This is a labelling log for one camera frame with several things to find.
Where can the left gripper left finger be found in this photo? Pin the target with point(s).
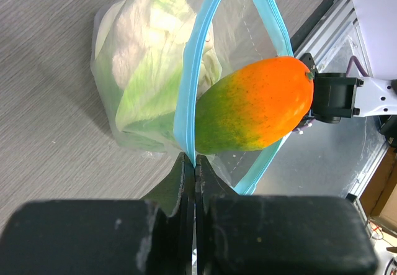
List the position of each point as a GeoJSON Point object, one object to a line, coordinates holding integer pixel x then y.
{"type": "Point", "coordinates": [153, 235]}

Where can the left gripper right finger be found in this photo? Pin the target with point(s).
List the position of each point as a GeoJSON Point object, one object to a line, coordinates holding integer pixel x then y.
{"type": "Point", "coordinates": [276, 234]}

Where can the orange green mango toy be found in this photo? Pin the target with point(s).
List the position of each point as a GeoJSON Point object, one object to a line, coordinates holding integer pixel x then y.
{"type": "Point", "coordinates": [254, 107]}

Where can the clear zip top bag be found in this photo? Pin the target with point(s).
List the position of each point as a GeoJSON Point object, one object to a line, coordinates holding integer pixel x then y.
{"type": "Point", "coordinates": [227, 35]}

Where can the white cauliflower toy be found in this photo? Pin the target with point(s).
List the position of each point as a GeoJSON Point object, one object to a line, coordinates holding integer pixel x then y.
{"type": "Point", "coordinates": [139, 45]}

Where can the green lettuce toy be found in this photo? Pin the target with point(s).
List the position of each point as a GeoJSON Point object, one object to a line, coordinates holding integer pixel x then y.
{"type": "Point", "coordinates": [145, 113]}

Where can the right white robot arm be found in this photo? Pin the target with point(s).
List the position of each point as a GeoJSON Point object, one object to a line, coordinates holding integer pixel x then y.
{"type": "Point", "coordinates": [352, 93]}

